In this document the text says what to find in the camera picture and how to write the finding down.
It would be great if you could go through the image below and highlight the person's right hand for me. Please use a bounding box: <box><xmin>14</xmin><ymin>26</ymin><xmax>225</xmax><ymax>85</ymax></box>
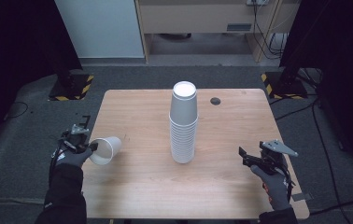
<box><xmin>249</xmin><ymin>164</ymin><xmax>292</xmax><ymax>212</ymax></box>

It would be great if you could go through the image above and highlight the light wooden desk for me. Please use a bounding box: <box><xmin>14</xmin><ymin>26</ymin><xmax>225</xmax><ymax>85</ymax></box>
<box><xmin>134</xmin><ymin>0</ymin><xmax>301</xmax><ymax>63</ymax></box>

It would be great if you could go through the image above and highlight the grey table strap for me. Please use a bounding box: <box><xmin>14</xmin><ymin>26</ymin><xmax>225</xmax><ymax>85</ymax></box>
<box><xmin>290</xmin><ymin>192</ymin><xmax>313</xmax><ymax>203</ymax></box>

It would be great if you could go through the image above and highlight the white panel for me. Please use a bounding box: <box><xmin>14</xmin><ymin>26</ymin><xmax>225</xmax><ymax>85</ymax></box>
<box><xmin>54</xmin><ymin>0</ymin><xmax>146</xmax><ymax>60</ymax></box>

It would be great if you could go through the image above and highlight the long black floor cable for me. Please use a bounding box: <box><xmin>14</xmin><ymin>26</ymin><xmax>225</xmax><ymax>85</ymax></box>
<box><xmin>308</xmin><ymin>98</ymin><xmax>353</xmax><ymax>217</ymax></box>

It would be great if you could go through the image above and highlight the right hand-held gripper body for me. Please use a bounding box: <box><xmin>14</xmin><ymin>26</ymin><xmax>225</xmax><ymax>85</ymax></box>
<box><xmin>253</xmin><ymin>138</ymin><xmax>300</xmax><ymax>175</ymax></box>

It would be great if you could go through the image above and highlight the single white paper cup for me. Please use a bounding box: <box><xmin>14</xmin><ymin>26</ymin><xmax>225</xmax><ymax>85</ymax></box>
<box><xmin>88</xmin><ymin>135</ymin><xmax>123</xmax><ymax>166</ymax></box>

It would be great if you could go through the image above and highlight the hanging black cable bundle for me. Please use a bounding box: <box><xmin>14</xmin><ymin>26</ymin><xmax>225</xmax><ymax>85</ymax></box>
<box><xmin>251</xmin><ymin>3</ymin><xmax>288</xmax><ymax>61</ymax></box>

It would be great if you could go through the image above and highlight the striped black stand base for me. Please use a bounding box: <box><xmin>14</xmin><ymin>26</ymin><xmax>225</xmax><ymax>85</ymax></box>
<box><xmin>261</xmin><ymin>71</ymin><xmax>309</xmax><ymax>101</ymax></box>
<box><xmin>48</xmin><ymin>73</ymin><xmax>95</xmax><ymax>102</ymax></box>

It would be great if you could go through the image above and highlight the stack of white paper cups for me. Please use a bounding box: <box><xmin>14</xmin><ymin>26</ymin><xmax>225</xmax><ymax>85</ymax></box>
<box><xmin>168</xmin><ymin>80</ymin><xmax>200</xmax><ymax>165</ymax></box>

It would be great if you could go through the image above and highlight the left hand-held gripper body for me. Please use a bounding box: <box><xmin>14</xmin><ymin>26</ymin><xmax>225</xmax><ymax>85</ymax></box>
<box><xmin>58</xmin><ymin>123</ymin><xmax>92</xmax><ymax>154</ymax></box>

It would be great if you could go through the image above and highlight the thin looped floor cable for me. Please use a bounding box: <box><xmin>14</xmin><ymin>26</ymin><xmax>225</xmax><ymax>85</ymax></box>
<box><xmin>4</xmin><ymin>101</ymin><xmax>30</xmax><ymax>121</ymax></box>

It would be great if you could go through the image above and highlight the person's left hand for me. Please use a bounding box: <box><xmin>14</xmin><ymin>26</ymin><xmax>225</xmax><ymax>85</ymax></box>
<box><xmin>52</xmin><ymin>145</ymin><xmax>94</xmax><ymax>169</ymax></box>

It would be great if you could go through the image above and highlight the short black floor cable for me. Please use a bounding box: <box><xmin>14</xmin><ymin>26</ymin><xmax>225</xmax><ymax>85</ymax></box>
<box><xmin>268</xmin><ymin>92</ymin><xmax>319</xmax><ymax>122</ymax></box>

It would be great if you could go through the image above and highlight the grey label plate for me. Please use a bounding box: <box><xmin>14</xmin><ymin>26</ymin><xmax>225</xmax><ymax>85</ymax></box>
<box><xmin>226</xmin><ymin>22</ymin><xmax>253</xmax><ymax>33</ymax></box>

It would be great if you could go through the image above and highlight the white power strip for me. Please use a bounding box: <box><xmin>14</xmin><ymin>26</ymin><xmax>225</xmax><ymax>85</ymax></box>
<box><xmin>246</xmin><ymin>0</ymin><xmax>270</xmax><ymax>7</ymax></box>

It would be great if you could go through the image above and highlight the dark curtain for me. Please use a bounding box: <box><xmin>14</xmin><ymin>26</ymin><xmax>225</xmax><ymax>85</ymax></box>
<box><xmin>278</xmin><ymin>0</ymin><xmax>353</xmax><ymax>175</ymax></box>
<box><xmin>0</xmin><ymin>0</ymin><xmax>84</xmax><ymax>158</ymax></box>

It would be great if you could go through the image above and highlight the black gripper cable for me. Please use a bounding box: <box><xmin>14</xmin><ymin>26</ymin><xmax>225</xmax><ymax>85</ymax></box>
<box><xmin>281</xmin><ymin>161</ymin><xmax>297</xmax><ymax>203</ymax></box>

